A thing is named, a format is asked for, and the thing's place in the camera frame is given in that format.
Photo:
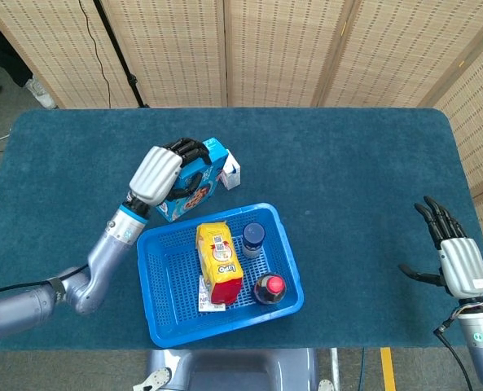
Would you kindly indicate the small purple white carton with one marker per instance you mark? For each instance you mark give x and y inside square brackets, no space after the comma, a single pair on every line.
[203,301]

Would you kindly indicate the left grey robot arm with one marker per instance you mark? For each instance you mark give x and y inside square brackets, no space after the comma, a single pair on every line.
[102,260]

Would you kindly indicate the white yogurt bottle blue cap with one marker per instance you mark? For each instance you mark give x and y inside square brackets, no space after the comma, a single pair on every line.
[253,235]

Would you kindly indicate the person dark trouser leg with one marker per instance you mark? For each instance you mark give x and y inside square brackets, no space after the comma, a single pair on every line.
[5,57]

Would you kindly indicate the yellow red snack bag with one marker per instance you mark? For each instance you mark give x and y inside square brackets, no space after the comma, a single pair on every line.
[218,260]

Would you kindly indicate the white metal pole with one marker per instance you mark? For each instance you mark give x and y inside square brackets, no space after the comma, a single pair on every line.
[335,366]

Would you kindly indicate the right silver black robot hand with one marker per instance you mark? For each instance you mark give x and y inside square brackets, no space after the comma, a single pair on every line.
[465,266]

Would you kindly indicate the teal table cloth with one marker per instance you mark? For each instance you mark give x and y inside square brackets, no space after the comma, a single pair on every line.
[347,163]

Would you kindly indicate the white blue milk carton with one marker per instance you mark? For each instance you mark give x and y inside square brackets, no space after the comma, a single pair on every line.
[233,175]

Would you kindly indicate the blue cookie box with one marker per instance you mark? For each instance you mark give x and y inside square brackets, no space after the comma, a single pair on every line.
[196,199]

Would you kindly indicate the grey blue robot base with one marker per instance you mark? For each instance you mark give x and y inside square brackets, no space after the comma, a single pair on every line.
[233,370]

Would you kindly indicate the white shoe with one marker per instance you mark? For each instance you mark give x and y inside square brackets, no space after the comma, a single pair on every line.
[41,93]

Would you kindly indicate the bamboo folding screen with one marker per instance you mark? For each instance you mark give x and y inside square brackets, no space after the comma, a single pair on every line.
[481,122]
[265,49]

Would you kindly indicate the black tripod pole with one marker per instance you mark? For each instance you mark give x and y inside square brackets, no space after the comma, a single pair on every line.
[119,53]

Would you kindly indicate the yellow floor tape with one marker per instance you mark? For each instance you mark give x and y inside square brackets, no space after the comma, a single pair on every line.
[387,366]

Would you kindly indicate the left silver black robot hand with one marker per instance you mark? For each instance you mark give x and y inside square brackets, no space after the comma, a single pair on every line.
[155,175]

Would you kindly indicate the blue plastic mesh basket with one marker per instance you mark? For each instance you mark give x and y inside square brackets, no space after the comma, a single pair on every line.
[208,326]

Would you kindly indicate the cola bottle red cap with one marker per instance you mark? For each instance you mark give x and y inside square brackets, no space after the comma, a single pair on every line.
[270,287]

